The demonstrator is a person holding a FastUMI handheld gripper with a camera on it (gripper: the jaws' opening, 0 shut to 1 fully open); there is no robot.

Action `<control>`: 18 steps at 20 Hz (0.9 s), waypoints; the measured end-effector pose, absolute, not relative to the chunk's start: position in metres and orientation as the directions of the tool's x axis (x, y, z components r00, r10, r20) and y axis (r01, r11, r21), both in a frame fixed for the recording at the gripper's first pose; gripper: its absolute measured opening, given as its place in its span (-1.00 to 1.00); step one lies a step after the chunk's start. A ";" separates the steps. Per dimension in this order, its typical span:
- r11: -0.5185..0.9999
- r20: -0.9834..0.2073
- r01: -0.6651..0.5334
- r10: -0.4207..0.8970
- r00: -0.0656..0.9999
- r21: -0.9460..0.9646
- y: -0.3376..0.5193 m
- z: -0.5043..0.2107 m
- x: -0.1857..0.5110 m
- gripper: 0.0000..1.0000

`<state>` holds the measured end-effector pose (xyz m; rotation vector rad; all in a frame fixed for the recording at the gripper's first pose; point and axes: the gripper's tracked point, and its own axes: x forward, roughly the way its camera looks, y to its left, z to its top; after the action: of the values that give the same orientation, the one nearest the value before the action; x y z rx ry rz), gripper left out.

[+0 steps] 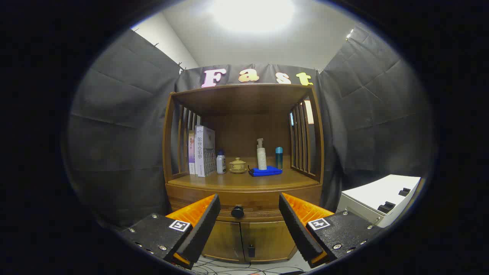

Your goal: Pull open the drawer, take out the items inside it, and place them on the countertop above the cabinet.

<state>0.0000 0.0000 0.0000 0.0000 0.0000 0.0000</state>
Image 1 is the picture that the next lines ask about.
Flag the black floor cables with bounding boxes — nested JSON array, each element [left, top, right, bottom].
[[191, 258, 306, 275]]

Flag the brown wooden countertop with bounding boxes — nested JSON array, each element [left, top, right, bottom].
[[168, 157, 319, 191]]

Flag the thin pink book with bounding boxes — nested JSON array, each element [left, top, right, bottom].
[[188, 131, 196, 175]]

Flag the yellow lidded ceramic teacup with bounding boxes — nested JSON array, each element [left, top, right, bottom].
[[229, 157, 247, 174]]

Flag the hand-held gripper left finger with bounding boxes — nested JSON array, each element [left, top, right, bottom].
[[120, 194, 222, 270]]

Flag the white pump bottle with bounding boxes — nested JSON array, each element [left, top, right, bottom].
[[256, 138, 267, 170]]

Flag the thick white book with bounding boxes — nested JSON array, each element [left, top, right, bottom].
[[194, 125, 216, 178]]

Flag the brown wooden cabinet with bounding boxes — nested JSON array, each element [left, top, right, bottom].
[[162, 83, 325, 264]]

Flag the brown wooden drawer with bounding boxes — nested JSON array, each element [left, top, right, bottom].
[[166, 183, 322, 223]]

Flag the white plastic drawer unit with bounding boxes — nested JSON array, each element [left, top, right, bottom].
[[336, 174, 421, 228]]

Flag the blue folded cloth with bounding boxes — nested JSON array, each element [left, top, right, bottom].
[[248, 165, 283, 177]]

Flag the wooden cabinet door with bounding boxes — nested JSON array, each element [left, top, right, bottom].
[[241, 221, 298, 263], [201, 221, 245, 263]]

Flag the white bottle with blue cap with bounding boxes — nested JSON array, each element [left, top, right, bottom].
[[216, 150, 227, 175]]

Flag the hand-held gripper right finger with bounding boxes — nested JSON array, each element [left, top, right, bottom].
[[279, 192, 384, 269]]

